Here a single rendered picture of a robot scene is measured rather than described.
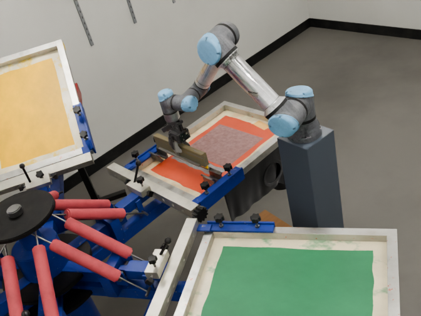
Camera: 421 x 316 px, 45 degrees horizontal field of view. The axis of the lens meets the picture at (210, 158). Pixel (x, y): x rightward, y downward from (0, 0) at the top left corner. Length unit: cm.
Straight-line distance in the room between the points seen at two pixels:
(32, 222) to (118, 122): 281
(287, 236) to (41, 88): 170
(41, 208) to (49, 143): 80
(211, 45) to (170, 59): 303
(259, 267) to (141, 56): 314
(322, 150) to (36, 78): 173
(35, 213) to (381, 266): 135
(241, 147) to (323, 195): 57
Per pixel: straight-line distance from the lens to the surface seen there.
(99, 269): 209
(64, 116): 296
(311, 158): 225
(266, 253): 212
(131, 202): 246
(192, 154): 250
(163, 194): 243
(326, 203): 247
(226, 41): 207
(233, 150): 274
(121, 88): 476
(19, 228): 212
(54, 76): 313
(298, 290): 197
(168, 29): 501
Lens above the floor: 246
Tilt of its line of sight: 34 degrees down
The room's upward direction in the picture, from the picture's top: 15 degrees counter-clockwise
